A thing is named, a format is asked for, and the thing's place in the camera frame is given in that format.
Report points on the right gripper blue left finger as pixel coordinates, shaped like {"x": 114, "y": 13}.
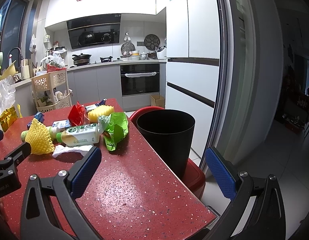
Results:
{"x": 38, "y": 217}

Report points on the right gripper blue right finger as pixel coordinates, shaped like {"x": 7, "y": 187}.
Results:
{"x": 256, "y": 209}

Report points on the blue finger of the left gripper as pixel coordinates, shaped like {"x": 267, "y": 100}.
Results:
{"x": 20, "y": 153}

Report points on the yellow foam fruit net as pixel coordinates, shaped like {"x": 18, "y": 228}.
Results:
{"x": 39, "y": 139}

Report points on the white paper towel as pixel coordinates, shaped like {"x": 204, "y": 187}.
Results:
{"x": 83, "y": 150}

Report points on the blue plastic bag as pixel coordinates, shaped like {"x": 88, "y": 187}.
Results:
{"x": 39, "y": 117}

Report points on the white blue carton box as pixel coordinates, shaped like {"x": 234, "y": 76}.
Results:
{"x": 61, "y": 124}

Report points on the red wrapper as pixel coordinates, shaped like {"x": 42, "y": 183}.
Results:
{"x": 76, "y": 115}

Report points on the green-capped Dettol bottle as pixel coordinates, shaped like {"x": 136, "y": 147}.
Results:
{"x": 79, "y": 135}

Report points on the blue white packet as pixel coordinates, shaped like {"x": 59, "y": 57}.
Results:
{"x": 94, "y": 106}

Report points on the yellow sponge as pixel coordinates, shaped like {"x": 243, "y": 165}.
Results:
{"x": 99, "y": 111}

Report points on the green wrapper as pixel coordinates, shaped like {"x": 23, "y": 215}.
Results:
{"x": 114, "y": 128}

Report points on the coconut drink bottle white cap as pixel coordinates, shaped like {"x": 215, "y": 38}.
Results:
{"x": 53, "y": 131}

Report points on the black trash bin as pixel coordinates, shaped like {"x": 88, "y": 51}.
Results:
{"x": 169, "y": 132}

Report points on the gold foil bag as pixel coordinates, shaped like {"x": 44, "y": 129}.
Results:
{"x": 7, "y": 118}

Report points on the clear plastic bag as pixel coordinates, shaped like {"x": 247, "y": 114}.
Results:
{"x": 7, "y": 93}

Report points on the beige plastic storage cart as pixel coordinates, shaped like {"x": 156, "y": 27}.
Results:
{"x": 51, "y": 91}

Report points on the red plastic stool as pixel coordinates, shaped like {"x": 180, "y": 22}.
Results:
{"x": 194, "y": 178}

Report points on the grey base cabinets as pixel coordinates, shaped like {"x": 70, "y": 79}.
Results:
{"x": 103, "y": 80}

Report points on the black wok on stove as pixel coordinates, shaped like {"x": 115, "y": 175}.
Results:
{"x": 82, "y": 59}

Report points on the black built-in oven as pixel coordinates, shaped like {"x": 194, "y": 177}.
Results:
{"x": 140, "y": 78}

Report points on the black range hood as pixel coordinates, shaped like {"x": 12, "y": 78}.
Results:
{"x": 94, "y": 30}

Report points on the cardboard box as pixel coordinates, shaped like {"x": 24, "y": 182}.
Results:
{"x": 157, "y": 100}

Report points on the white upper cabinets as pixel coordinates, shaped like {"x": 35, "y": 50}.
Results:
{"x": 59, "y": 11}

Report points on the white refrigerator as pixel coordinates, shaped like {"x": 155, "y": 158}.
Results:
{"x": 192, "y": 68}

